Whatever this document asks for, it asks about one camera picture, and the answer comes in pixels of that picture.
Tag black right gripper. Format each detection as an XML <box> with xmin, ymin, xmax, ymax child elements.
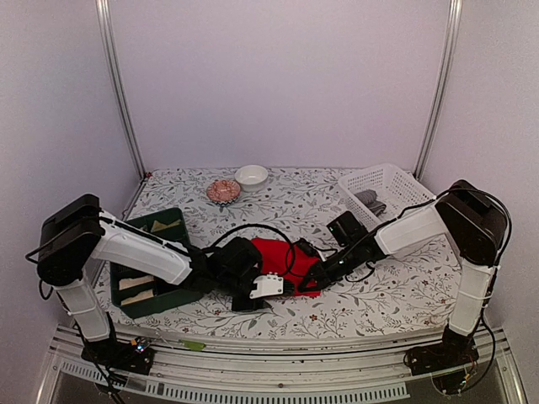
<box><xmin>299</xmin><ymin>244</ymin><xmax>360</xmax><ymax>294</ymax></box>

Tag cream rolled underwear front slot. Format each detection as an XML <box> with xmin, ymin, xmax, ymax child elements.
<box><xmin>120</xmin><ymin>290</ymin><xmax>154</xmax><ymax>306</ymax></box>

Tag cream rolled underwear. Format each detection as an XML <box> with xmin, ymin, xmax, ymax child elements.
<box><xmin>118</xmin><ymin>275</ymin><xmax>154</xmax><ymax>290</ymax></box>

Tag right aluminium frame post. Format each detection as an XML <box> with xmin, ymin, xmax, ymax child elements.
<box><xmin>414</xmin><ymin>0</ymin><xmax>463</xmax><ymax>181</ymax></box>

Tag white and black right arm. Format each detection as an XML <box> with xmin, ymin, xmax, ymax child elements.
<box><xmin>296</xmin><ymin>180</ymin><xmax>512</xmax><ymax>375</ymax></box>

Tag white plastic laundry basket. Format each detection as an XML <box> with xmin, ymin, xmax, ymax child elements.
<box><xmin>338</xmin><ymin>163</ymin><xmax>434</xmax><ymax>231</ymax></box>

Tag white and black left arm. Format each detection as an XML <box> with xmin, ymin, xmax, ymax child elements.
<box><xmin>25</xmin><ymin>194</ymin><xmax>285</xmax><ymax>375</ymax></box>

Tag aluminium frame post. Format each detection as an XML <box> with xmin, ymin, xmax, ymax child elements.
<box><xmin>414</xmin><ymin>0</ymin><xmax>463</xmax><ymax>181</ymax></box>
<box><xmin>95</xmin><ymin>0</ymin><xmax>147</xmax><ymax>179</ymax></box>

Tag pink patterned small bowl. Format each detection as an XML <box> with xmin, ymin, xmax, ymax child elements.
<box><xmin>206</xmin><ymin>179</ymin><xmax>241</xmax><ymax>206</ymax></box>

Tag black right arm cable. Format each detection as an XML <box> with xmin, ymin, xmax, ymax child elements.
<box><xmin>284</xmin><ymin>237</ymin><xmax>378</xmax><ymax>284</ymax></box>

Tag grey striped garment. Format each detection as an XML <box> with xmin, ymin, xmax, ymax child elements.
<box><xmin>355</xmin><ymin>189</ymin><xmax>387</xmax><ymax>216</ymax></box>

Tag floral patterned table mat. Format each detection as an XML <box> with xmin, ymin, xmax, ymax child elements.
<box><xmin>132</xmin><ymin>167</ymin><xmax>460</xmax><ymax>340</ymax></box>

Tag dark green divided organizer tray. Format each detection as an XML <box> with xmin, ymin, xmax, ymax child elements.
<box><xmin>109</xmin><ymin>207</ymin><xmax>204</xmax><ymax>319</ymax></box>

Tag left aluminium frame post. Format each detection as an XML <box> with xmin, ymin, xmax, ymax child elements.
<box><xmin>95</xmin><ymin>0</ymin><xmax>147</xmax><ymax>179</ymax></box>

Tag aluminium front rail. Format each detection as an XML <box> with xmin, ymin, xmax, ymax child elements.
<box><xmin>35</xmin><ymin>323</ymin><xmax>530</xmax><ymax>404</ymax></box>

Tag white ceramic bowl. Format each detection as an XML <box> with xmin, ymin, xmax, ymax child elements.
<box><xmin>234</xmin><ymin>165</ymin><xmax>269</xmax><ymax>192</ymax></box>

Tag khaki tan underwear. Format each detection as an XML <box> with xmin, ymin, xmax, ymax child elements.
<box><xmin>151</xmin><ymin>219</ymin><xmax>181</xmax><ymax>233</ymax></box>

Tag red garment with white print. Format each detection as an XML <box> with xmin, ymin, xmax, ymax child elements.
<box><xmin>251</xmin><ymin>238</ymin><xmax>321</xmax><ymax>298</ymax></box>

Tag green tape scrap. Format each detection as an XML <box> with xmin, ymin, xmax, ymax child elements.
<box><xmin>180</xmin><ymin>340</ymin><xmax>206</xmax><ymax>352</ymax></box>

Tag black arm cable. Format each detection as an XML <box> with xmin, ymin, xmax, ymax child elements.
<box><xmin>205</xmin><ymin>223</ymin><xmax>296</xmax><ymax>262</ymax></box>
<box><xmin>284</xmin><ymin>237</ymin><xmax>378</xmax><ymax>284</ymax></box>

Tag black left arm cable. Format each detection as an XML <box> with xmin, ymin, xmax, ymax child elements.
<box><xmin>205</xmin><ymin>223</ymin><xmax>296</xmax><ymax>262</ymax></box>

